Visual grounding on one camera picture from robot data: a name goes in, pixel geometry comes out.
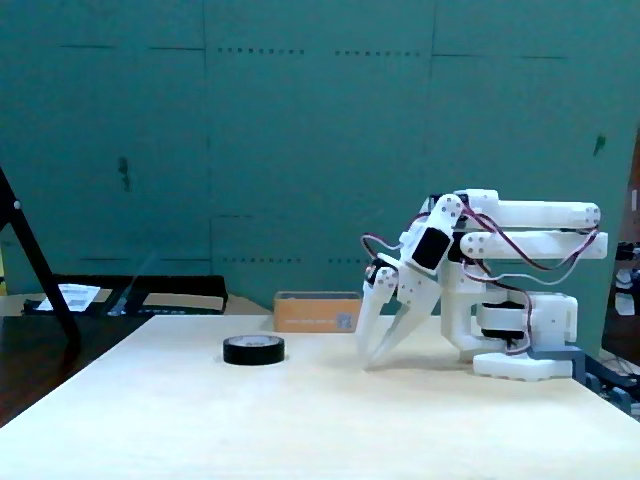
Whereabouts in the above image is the black tape roll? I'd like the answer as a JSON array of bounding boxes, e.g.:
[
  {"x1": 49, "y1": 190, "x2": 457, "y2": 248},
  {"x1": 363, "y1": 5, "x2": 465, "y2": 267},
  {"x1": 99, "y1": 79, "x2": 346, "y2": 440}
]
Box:
[{"x1": 222, "y1": 334, "x2": 287, "y2": 367}]

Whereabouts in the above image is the metal tray with orange sides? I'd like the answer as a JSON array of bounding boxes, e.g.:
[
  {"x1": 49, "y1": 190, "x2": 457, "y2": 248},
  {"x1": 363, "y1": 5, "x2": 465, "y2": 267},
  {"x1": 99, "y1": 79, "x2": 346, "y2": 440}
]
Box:
[{"x1": 273, "y1": 290, "x2": 363, "y2": 333}]

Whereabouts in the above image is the grey table clamp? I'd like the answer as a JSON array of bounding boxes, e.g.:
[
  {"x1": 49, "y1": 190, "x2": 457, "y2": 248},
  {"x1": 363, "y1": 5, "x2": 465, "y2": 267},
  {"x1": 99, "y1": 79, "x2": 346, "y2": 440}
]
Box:
[{"x1": 528, "y1": 346, "x2": 587, "y2": 387}]

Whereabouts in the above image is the long red arm cable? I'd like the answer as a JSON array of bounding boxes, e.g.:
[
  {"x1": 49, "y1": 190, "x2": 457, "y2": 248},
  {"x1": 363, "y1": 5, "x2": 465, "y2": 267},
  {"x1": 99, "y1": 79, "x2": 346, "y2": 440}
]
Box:
[{"x1": 452, "y1": 202, "x2": 601, "y2": 357}]

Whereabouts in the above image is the grey slanted rod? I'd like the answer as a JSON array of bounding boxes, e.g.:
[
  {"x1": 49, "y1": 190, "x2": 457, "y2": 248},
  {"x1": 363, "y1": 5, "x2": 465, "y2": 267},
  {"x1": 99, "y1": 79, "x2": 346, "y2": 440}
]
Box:
[{"x1": 107, "y1": 249, "x2": 162, "y2": 317}]

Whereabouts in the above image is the black slanted stand leg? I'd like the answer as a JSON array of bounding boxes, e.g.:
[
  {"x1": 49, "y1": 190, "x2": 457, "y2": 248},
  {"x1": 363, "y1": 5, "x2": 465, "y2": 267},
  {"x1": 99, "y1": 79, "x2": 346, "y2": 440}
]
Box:
[{"x1": 0, "y1": 166, "x2": 83, "y2": 362}]

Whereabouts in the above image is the black and white device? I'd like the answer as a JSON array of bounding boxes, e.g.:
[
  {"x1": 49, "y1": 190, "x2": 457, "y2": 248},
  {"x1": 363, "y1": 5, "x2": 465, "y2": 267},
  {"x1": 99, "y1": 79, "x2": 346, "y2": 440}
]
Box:
[{"x1": 614, "y1": 239, "x2": 640, "y2": 319}]

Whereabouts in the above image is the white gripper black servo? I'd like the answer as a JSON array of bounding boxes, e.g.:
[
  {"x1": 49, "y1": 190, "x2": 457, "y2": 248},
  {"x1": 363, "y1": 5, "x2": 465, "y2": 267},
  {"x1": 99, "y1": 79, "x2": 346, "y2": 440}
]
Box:
[{"x1": 356, "y1": 253, "x2": 444, "y2": 372}]

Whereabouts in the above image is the white printed paper label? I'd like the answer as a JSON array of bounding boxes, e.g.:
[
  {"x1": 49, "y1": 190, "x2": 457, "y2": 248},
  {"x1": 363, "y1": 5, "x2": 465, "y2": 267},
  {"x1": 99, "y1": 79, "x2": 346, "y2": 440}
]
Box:
[{"x1": 42, "y1": 282, "x2": 100, "y2": 311}]

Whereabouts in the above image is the thin red gripper cable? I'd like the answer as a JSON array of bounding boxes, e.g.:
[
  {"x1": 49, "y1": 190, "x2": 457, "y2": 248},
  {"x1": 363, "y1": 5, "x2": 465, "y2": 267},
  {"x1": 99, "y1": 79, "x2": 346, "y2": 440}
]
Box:
[{"x1": 360, "y1": 233, "x2": 403, "y2": 264}]

